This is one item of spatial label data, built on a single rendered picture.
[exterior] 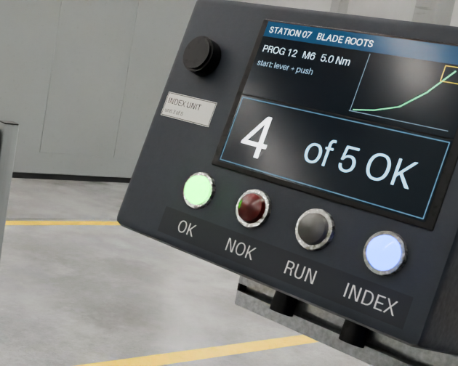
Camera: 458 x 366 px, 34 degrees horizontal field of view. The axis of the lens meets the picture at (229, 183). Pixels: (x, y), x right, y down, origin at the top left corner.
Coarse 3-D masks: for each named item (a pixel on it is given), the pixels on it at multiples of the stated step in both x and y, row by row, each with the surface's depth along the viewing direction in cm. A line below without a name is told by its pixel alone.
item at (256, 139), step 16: (240, 112) 52; (256, 112) 52; (272, 112) 51; (288, 112) 50; (240, 128) 52; (256, 128) 51; (272, 128) 50; (288, 128) 50; (224, 144) 52; (240, 144) 52; (256, 144) 51; (272, 144) 50; (224, 160) 52; (240, 160) 51; (256, 160) 50; (272, 160) 50; (272, 176) 49
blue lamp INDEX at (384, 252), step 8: (384, 232) 44; (392, 232) 43; (368, 240) 44; (376, 240) 43; (384, 240) 43; (392, 240) 43; (400, 240) 43; (368, 248) 44; (376, 248) 43; (384, 248) 43; (392, 248) 43; (400, 248) 43; (368, 256) 43; (376, 256) 43; (384, 256) 43; (392, 256) 42; (400, 256) 43; (368, 264) 44; (376, 264) 43; (384, 264) 43; (392, 264) 43; (400, 264) 43; (376, 272) 43; (384, 272) 43; (392, 272) 43
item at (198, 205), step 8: (192, 176) 53; (200, 176) 52; (208, 176) 52; (192, 184) 52; (200, 184) 52; (208, 184) 52; (184, 192) 53; (192, 192) 52; (200, 192) 52; (208, 192) 52; (192, 200) 52; (200, 200) 52; (208, 200) 52; (200, 208) 52
